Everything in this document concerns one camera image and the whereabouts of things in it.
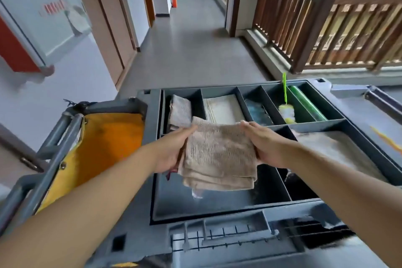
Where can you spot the person's left hand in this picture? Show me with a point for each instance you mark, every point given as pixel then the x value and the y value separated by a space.
pixel 168 151

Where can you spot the person's right hand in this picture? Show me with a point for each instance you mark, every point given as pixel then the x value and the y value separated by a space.
pixel 267 145

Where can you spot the person's left thumb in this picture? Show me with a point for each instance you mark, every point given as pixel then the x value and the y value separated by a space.
pixel 185 131

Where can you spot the person's right thumb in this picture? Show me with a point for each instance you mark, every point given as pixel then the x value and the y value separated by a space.
pixel 251 129

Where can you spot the beige cleaning cloth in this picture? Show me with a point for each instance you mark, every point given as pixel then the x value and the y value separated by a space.
pixel 219 154

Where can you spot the person's left forearm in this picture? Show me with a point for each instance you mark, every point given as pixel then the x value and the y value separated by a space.
pixel 78 201

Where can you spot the person's right forearm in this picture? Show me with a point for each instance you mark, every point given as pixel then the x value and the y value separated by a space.
pixel 345 195

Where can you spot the blue-grey rag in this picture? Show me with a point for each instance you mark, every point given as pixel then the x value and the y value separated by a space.
pixel 258 112

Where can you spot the grey folded cloth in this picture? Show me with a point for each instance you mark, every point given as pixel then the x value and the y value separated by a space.
pixel 179 113

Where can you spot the white folded paper stack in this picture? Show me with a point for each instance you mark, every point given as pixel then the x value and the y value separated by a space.
pixel 223 109

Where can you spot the grey housekeeping cart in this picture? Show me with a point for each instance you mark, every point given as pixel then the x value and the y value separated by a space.
pixel 238 183

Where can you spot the green roll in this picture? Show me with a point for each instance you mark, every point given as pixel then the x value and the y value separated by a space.
pixel 307 103

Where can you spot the yellow cart waste bag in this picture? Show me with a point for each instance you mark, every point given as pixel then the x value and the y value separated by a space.
pixel 100 151

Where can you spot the grey flat cloth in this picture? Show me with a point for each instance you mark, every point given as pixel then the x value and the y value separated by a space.
pixel 339 151

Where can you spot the wooden balcony railing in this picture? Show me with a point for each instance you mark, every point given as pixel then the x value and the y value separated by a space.
pixel 326 16

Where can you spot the white wall notice board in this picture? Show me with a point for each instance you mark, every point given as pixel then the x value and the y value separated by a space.
pixel 47 10

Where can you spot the red wall cabinet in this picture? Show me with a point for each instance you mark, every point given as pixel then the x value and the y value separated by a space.
pixel 15 48

